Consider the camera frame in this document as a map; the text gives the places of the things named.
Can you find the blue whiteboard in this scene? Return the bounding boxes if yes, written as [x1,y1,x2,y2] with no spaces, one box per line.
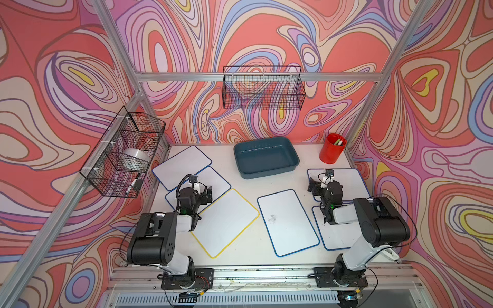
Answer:
[152,146,212,191]
[164,166,232,215]
[311,206,362,251]
[307,168,371,204]

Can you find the yellow-framed whiteboard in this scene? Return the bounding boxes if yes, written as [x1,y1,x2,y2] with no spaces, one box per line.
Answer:
[192,189,259,259]

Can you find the smudged blue-framed whiteboard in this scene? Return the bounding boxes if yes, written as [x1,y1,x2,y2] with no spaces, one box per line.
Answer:
[257,189,320,257]

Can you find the teal plastic storage box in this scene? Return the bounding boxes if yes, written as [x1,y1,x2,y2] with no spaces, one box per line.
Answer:
[233,137,300,180]

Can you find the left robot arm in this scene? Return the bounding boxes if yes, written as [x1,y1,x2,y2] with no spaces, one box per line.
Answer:
[127,187,213,281]

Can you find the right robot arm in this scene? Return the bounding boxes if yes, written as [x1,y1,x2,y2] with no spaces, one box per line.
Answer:
[308,178,411,286]

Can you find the red plastic cup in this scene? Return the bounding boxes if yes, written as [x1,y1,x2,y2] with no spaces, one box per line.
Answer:
[319,133,347,164]

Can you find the silver tape roll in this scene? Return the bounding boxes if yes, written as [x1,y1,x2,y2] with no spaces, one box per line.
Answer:
[121,148,151,171]

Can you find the white clip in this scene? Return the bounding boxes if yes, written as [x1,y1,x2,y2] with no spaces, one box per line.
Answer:
[380,247,401,263]

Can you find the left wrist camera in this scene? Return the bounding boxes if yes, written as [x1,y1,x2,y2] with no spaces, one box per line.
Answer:
[190,175,200,192]

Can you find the marker in wire basket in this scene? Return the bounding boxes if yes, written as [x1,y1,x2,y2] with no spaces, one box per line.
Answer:
[125,178,143,196]

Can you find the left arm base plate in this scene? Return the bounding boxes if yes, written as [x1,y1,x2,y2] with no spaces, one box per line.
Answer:
[157,268,214,291]

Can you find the left wire basket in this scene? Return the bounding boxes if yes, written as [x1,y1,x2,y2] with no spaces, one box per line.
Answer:
[80,107,166,198]

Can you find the wire basket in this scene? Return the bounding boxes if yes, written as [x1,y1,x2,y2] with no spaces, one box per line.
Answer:
[222,64,306,110]
[80,107,166,198]

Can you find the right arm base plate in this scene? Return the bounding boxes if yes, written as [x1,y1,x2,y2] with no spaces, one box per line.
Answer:
[308,267,368,289]

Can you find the back wire basket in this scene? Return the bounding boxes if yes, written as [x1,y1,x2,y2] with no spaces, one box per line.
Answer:
[222,64,306,110]

